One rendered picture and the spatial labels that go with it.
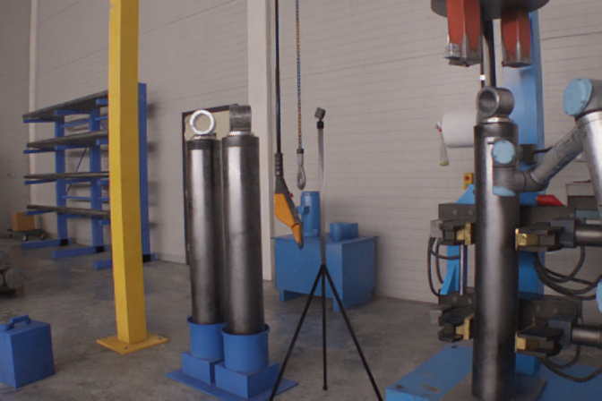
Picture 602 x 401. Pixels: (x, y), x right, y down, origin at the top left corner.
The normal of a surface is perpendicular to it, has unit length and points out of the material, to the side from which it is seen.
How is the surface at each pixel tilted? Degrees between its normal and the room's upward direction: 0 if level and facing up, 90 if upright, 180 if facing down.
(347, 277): 90
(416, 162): 90
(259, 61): 90
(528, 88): 90
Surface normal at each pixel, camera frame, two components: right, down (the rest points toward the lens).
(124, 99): 0.77, 0.00
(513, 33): -0.88, 0.03
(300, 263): -0.63, 0.03
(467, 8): 0.48, 0.01
